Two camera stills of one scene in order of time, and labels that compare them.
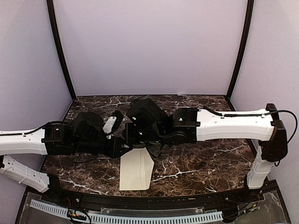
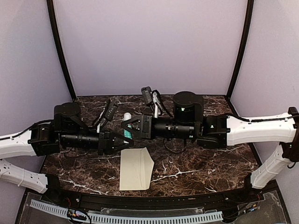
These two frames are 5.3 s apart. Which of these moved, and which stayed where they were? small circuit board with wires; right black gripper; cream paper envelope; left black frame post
Moved: right black gripper
Stayed: cream paper envelope; left black frame post; small circuit board with wires
